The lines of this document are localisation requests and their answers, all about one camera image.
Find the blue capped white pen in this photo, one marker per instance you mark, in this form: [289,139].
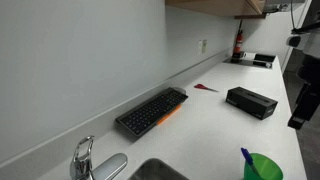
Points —
[249,160]

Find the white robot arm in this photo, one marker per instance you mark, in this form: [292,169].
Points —
[306,39]

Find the green plastic cup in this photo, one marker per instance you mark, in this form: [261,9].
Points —
[266,167]

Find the orange block under keyboard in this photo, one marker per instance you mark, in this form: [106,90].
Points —
[168,115]

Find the black keyboard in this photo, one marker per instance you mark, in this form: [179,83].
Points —
[145,116]

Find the stainless steel sink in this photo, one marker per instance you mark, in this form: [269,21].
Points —
[156,169]

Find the red fire extinguisher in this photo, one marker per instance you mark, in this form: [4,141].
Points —
[238,42]

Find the black cooktop inset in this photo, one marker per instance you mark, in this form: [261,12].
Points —
[254,60]

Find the black ZED 2 box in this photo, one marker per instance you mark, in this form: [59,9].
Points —
[252,103]

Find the chrome faucet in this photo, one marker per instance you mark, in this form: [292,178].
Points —
[81,163]

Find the red handled scissors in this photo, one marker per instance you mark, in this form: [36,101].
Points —
[201,86]

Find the white wall outlet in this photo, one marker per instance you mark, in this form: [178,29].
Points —
[200,44]

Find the beige wall plate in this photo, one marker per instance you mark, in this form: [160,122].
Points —
[204,46]

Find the wooden wall cabinet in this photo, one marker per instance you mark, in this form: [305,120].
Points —
[235,8]

